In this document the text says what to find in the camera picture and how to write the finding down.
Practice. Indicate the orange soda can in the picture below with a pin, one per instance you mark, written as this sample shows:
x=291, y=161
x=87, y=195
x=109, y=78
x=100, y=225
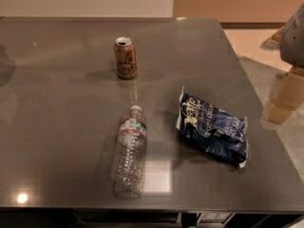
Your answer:
x=125, y=55

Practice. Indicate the clear plastic water bottle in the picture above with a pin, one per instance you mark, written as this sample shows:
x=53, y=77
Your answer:
x=128, y=167

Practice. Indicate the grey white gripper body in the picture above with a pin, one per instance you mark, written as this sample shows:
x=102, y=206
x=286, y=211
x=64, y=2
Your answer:
x=294, y=45

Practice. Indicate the blue potato chip bag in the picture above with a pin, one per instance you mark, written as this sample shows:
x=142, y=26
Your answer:
x=214, y=131

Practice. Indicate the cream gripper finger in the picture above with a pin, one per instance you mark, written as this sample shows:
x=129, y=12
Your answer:
x=285, y=97

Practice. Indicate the label under table edge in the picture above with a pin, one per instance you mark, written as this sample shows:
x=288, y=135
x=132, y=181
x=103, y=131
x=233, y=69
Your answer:
x=214, y=218

